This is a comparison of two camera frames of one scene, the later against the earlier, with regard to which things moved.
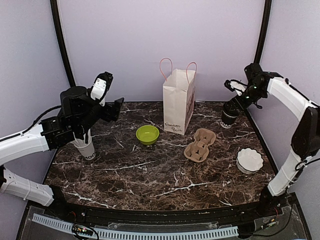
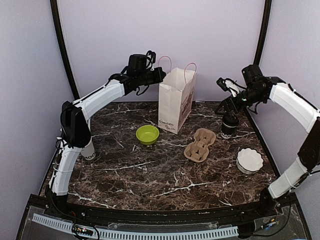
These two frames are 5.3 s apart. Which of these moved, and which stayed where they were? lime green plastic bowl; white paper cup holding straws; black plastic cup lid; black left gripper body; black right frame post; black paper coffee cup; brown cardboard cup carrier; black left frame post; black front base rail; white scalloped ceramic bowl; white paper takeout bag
Moved: black plastic cup lid; black paper coffee cup; black left gripper body; white paper takeout bag
Stayed: lime green plastic bowl; white scalloped ceramic bowl; brown cardboard cup carrier; black right frame post; white paper cup holding straws; black front base rail; black left frame post
